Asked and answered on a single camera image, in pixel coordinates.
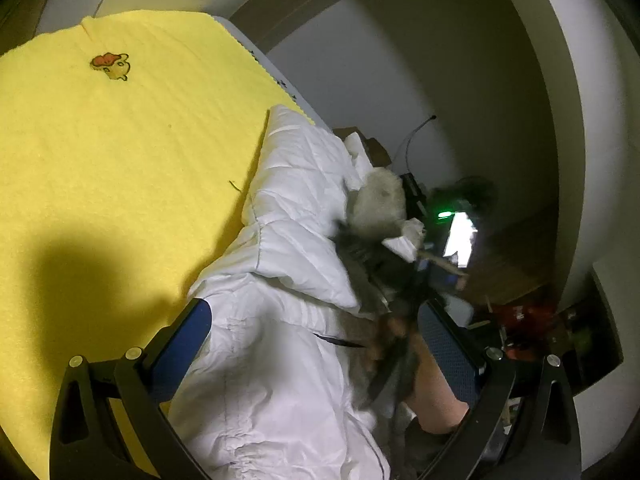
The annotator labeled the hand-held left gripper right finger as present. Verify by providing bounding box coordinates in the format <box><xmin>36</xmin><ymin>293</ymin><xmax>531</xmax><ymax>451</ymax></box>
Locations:
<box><xmin>416</xmin><ymin>301</ymin><xmax>584</xmax><ymax>480</ymax></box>

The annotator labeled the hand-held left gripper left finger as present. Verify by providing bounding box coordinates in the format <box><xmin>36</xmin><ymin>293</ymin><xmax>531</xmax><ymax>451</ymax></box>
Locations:
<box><xmin>49</xmin><ymin>298</ymin><xmax>213</xmax><ymax>480</ymax></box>

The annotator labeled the person's leg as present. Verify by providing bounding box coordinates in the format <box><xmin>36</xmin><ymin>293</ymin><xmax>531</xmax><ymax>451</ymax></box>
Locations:
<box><xmin>412</xmin><ymin>345</ymin><xmax>472</xmax><ymax>434</ymax></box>

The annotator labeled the black box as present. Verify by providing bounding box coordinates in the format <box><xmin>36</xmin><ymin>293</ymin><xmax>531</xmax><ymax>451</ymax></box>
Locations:
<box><xmin>399</xmin><ymin>172</ymin><xmax>430</xmax><ymax>223</ymax></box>

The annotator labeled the red object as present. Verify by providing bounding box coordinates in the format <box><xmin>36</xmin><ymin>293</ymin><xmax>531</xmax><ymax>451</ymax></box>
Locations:
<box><xmin>497</xmin><ymin>302</ymin><xmax>557</xmax><ymax>352</ymax></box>

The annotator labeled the cardboard box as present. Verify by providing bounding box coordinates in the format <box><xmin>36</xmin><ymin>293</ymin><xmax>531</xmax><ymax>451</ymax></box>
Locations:
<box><xmin>332</xmin><ymin>127</ymin><xmax>394</xmax><ymax>168</ymax></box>

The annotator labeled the yellow blanket with duck print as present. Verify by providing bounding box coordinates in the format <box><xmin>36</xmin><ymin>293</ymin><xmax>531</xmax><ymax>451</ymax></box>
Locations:
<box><xmin>0</xmin><ymin>10</ymin><xmax>328</xmax><ymax>476</ymax></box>

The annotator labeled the thin black cable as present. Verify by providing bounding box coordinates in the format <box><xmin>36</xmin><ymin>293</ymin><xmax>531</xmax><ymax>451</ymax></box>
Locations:
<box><xmin>402</xmin><ymin>115</ymin><xmax>437</xmax><ymax>174</ymax></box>

